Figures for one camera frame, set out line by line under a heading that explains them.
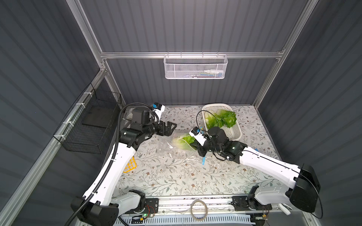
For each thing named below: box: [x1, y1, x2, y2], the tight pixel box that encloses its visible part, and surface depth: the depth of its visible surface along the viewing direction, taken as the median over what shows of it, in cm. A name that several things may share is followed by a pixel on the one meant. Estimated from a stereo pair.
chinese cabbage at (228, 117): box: [218, 109, 237, 129], surface depth 101 cm
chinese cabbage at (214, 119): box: [204, 111, 224, 130], surface depth 103 cm
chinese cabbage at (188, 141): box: [172, 135, 198, 151], surface depth 75 cm
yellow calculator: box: [123, 155, 138, 174], surface depth 88 cm
